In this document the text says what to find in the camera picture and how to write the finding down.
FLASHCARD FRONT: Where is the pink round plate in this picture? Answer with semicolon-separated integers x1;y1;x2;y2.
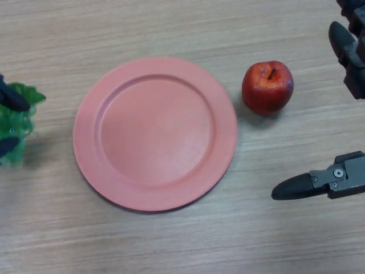
72;56;238;212

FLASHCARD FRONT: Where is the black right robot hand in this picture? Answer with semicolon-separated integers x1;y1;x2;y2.
271;0;365;200

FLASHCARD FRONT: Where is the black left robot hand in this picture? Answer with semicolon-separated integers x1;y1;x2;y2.
0;73;31;158

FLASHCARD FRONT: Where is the red apple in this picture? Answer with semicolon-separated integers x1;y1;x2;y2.
241;60;294;116

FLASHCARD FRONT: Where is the green grape bunch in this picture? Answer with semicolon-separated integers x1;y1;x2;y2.
0;82;46;168

